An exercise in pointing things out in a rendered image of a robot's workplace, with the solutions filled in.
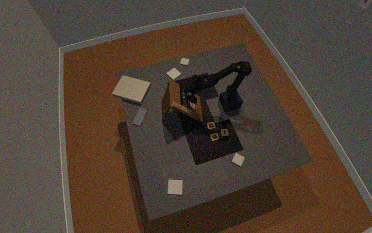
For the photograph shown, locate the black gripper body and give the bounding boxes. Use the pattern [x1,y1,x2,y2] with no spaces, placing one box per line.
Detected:
[188,79,201,104]

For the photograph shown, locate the beige flat rectangular slab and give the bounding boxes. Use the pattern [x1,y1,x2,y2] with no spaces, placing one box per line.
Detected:
[112,75,151,104]

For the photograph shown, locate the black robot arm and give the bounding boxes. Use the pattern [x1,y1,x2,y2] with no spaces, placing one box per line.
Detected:
[185,61,252,104]

